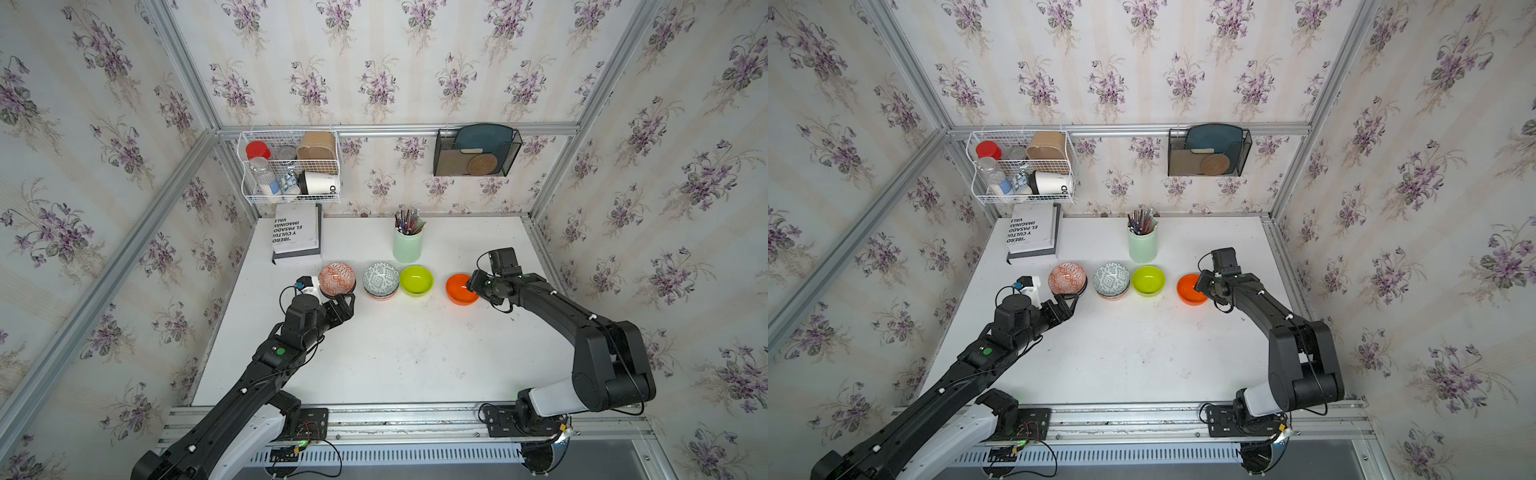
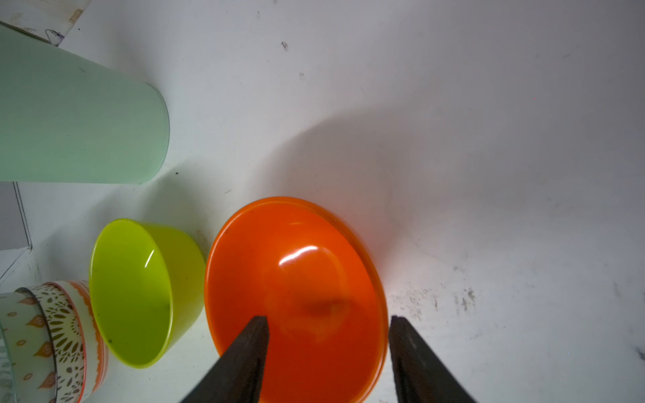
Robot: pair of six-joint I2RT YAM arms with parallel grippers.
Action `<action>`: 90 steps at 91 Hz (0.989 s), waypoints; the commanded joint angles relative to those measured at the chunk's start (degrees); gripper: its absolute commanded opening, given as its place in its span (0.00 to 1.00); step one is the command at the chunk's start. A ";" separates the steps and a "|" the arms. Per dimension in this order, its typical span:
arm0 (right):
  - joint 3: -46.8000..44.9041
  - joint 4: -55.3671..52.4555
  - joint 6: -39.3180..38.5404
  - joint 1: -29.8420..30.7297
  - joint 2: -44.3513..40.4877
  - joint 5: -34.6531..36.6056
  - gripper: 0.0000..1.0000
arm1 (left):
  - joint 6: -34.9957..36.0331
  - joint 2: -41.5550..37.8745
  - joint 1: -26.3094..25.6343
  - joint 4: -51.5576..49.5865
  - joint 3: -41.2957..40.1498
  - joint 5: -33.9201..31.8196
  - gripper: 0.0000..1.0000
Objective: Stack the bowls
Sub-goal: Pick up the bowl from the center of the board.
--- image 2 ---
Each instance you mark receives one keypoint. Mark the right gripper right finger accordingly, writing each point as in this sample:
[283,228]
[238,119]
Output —
[419,374]

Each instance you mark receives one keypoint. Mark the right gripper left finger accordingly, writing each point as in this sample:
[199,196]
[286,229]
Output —
[238,374]

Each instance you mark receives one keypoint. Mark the orange plastic bowl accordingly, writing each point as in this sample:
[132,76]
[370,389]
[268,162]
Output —
[307,273]

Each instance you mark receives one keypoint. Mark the orange floral pattern bowl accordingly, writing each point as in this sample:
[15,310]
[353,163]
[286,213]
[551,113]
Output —
[96,351]

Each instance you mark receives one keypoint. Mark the black white pattern bowl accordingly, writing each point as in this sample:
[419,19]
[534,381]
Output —
[66,339]

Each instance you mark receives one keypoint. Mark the green grey pattern bowl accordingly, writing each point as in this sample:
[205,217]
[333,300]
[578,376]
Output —
[25,331]

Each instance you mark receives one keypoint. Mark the lime green plastic bowl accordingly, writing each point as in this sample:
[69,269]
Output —
[146,285]

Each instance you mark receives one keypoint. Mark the white grey book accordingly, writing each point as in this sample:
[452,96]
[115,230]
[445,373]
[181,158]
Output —
[16,241]

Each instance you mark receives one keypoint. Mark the mint green pencil cup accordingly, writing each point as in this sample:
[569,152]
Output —
[68,119]

